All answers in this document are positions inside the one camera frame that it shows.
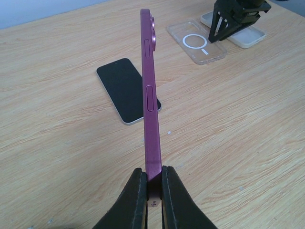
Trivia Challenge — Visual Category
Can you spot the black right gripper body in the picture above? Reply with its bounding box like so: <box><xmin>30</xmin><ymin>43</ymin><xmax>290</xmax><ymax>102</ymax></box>
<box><xmin>213</xmin><ymin>0</ymin><xmax>271</xmax><ymax>24</ymax></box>

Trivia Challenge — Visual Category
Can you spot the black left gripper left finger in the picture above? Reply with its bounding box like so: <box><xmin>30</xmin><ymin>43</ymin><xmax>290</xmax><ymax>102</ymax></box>
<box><xmin>94</xmin><ymin>168</ymin><xmax>147</xmax><ymax>229</ymax></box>

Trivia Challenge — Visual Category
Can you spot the phone with black screen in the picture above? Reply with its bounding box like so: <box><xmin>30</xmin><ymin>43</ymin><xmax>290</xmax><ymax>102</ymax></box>
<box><xmin>97</xmin><ymin>58</ymin><xmax>161</xmax><ymax>124</ymax></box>

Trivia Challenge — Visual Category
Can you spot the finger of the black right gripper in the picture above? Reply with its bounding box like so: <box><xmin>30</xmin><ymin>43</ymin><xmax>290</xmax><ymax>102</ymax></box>
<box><xmin>214</xmin><ymin>16</ymin><xmax>260</xmax><ymax>41</ymax></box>
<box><xmin>208</xmin><ymin>10</ymin><xmax>229</xmax><ymax>43</ymax></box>

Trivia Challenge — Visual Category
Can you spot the pink phone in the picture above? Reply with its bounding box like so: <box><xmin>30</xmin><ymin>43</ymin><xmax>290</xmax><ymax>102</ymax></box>
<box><xmin>139</xmin><ymin>8</ymin><xmax>163</xmax><ymax>201</ymax></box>

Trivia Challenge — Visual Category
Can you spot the clear magsafe phone case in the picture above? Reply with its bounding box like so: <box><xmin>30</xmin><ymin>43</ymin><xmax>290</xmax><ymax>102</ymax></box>
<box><xmin>167</xmin><ymin>19</ymin><xmax>227</xmax><ymax>65</ymax></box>

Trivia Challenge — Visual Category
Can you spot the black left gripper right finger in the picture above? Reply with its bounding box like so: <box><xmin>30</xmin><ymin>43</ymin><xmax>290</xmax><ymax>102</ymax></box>
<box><xmin>162</xmin><ymin>166</ymin><xmax>217</xmax><ymax>229</ymax></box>

